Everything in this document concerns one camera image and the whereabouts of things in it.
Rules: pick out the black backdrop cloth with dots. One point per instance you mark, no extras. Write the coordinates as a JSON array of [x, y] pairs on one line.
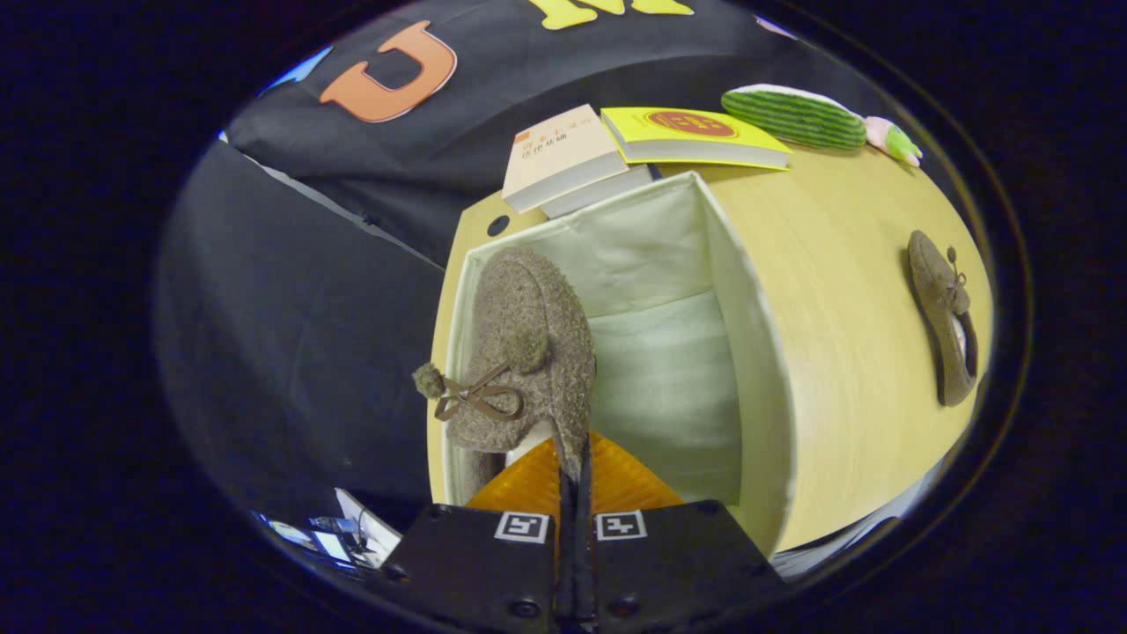
[[308, 308]]

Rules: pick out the beige book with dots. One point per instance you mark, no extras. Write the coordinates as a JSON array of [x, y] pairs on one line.
[[559, 150]]

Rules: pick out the yellow book with red circle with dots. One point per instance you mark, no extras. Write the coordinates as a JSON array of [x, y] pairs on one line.
[[696, 132]]

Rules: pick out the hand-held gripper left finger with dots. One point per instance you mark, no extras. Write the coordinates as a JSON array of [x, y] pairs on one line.
[[475, 563]]

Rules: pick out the cream fabric storage box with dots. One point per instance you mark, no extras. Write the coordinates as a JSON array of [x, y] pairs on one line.
[[651, 379]]

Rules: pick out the watermelon slice plush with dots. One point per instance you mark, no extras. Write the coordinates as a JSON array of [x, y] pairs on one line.
[[792, 119]]

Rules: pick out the brown fuzzy shoe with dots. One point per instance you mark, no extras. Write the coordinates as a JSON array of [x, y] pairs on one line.
[[942, 326], [528, 308]]

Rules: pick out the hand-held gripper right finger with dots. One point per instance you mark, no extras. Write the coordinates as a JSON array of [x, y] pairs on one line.
[[678, 563]]

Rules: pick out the pink and green plush toy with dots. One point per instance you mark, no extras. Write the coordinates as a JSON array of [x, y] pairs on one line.
[[896, 141]]

